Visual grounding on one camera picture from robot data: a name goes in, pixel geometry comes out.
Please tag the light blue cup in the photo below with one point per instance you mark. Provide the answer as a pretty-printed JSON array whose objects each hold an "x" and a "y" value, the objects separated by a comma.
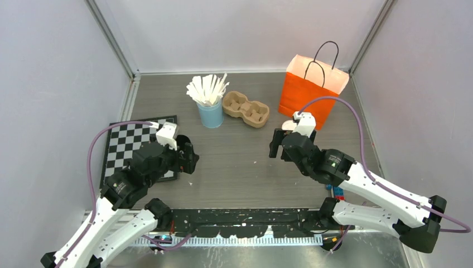
[{"x": 211, "y": 117}]

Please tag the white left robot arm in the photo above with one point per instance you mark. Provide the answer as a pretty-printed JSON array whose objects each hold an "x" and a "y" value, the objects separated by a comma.
[{"x": 92, "y": 245}]

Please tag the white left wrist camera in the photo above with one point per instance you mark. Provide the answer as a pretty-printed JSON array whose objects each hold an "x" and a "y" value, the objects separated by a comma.
[{"x": 166, "y": 134}]

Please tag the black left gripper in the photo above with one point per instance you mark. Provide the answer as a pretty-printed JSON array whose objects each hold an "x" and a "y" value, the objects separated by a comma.
[{"x": 183, "y": 163}]

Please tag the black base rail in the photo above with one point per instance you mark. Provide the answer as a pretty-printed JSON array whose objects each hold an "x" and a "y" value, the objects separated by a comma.
[{"x": 246, "y": 223}]

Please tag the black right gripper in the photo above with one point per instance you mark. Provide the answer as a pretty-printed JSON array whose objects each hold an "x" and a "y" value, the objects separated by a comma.
[{"x": 278, "y": 133}]

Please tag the brown cardboard cup carrier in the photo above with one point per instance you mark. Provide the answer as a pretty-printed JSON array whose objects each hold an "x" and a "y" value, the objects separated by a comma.
[{"x": 253, "y": 113}]

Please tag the stack of white lids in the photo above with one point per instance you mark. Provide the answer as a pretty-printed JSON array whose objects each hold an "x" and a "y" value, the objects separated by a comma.
[{"x": 289, "y": 125}]

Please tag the black white chessboard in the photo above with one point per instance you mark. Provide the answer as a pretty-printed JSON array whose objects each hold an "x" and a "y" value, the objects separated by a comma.
[{"x": 122, "y": 141}]

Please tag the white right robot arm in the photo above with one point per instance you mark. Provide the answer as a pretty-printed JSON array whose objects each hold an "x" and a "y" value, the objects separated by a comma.
[{"x": 411, "y": 218}]

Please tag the white wooden stir sticks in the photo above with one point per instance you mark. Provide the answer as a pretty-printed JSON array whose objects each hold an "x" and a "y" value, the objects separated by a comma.
[{"x": 206, "y": 91}]

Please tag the orange paper bag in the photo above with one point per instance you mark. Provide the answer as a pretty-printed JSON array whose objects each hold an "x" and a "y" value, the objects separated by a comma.
[{"x": 307, "y": 79}]

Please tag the blue toy block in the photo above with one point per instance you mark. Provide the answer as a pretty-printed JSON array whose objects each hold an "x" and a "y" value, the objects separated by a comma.
[{"x": 335, "y": 192}]

